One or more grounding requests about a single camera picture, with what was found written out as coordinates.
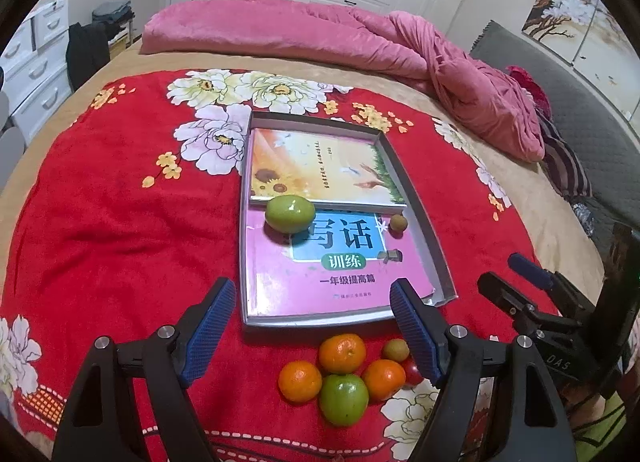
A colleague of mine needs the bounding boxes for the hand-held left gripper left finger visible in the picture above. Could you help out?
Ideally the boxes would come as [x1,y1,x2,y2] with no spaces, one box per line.
[52,277,237,462]

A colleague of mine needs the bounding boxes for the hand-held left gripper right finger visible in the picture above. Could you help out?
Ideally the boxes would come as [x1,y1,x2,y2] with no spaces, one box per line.
[389,278,578,462]

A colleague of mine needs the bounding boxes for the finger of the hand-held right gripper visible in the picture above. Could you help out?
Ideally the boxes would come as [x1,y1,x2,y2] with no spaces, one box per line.
[476,271,583,343]
[507,252,601,315]

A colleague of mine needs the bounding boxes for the red cherry tomato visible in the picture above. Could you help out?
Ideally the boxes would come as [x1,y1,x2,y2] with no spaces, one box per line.
[401,359,426,387]

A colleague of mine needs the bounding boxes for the orange tangerine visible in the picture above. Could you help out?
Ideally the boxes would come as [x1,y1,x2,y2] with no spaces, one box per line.
[278,360,323,403]
[318,333,367,375]
[362,358,407,402]

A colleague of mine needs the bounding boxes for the grey cardboard box tray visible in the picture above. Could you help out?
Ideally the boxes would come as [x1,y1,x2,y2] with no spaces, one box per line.
[239,111,458,329]

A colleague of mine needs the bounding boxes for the green apple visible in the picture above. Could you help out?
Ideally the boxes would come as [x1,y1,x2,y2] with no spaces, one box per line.
[320,373,370,427]
[265,195,317,234]

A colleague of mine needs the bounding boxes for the dark patterned cloth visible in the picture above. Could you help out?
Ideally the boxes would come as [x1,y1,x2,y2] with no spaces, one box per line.
[572,199,597,239]

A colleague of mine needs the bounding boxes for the pink cover book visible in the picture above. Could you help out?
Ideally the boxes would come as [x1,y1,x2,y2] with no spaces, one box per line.
[245,205,436,317]

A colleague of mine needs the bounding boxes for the striped cloth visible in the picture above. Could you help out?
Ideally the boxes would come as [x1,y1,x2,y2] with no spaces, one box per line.
[537,115,593,200]

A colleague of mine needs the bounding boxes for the red floral blanket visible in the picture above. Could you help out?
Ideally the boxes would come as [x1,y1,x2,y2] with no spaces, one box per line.
[0,68,561,462]

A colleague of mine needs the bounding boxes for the red cloth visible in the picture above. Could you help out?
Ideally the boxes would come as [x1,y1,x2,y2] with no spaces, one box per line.
[505,66,551,118]

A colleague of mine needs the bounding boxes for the sunflower cover book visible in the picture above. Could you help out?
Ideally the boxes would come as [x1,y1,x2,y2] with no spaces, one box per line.
[248,128,408,215]

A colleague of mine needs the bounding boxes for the black garment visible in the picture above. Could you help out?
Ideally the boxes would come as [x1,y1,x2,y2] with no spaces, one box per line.
[66,22,111,93]

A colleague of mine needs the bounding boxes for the pink quilt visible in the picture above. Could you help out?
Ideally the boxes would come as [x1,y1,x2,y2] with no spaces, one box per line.
[139,0,547,163]

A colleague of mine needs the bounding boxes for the white drawer cabinet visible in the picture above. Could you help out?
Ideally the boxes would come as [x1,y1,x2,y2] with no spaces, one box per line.
[0,0,76,143]

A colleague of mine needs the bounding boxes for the folded dark clothes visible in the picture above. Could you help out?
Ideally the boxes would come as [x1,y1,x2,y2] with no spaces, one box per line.
[92,1,135,26]

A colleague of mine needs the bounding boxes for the floral wall painting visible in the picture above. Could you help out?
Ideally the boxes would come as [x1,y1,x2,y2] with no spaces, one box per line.
[521,0,640,118]

